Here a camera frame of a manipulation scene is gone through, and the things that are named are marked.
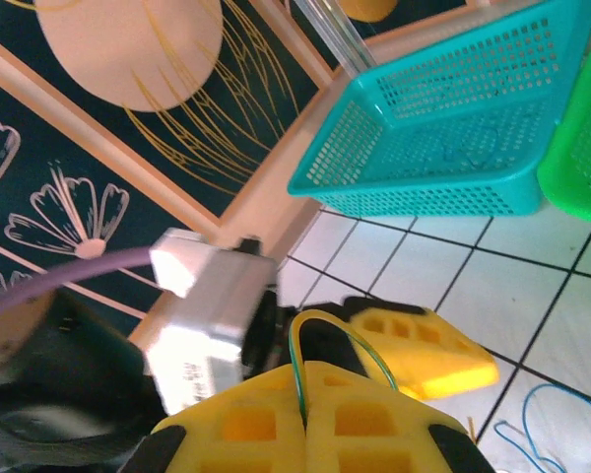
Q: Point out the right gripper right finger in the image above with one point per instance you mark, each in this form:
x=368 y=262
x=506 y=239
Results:
x=374 y=424

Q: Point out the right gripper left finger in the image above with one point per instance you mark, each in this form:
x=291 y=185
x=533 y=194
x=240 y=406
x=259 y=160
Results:
x=246 y=424

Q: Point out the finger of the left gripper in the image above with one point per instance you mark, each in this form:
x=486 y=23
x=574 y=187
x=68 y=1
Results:
x=423 y=355

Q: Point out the teal plastic basket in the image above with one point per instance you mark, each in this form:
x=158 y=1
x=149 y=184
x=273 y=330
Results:
x=423 y=197

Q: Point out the green plastic basket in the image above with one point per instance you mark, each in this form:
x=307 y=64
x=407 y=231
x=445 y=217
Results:
x=581 y=162

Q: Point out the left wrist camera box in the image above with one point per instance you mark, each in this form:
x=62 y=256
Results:
x=212 y=315

